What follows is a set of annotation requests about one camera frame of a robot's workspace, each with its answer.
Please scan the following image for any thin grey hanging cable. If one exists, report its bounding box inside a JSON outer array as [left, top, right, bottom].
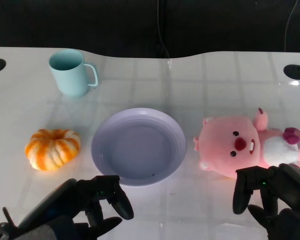
[[284, 0, 300, 52]]

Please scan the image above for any lavender round plate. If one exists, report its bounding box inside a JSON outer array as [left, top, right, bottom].
[[90, 107, 188, 187]]

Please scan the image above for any pink plush doll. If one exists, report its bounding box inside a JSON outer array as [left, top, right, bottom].
[[192, 107, 300, 180]]

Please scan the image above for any orange white striped pumpkin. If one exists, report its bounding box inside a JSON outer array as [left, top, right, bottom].
[[24, 128, 81, 172]]

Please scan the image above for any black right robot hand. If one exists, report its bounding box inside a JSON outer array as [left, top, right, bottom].
[[232, 163, 300, 240]]

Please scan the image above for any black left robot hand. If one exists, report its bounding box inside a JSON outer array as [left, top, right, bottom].
[[16, 174, 135, 240]]

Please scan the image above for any light blue mug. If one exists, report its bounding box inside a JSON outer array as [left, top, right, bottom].
[[48, 48, 100, 99]]

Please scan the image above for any thin black hanging cable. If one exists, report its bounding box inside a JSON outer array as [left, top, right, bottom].
[[156, 0, 171, 60]]

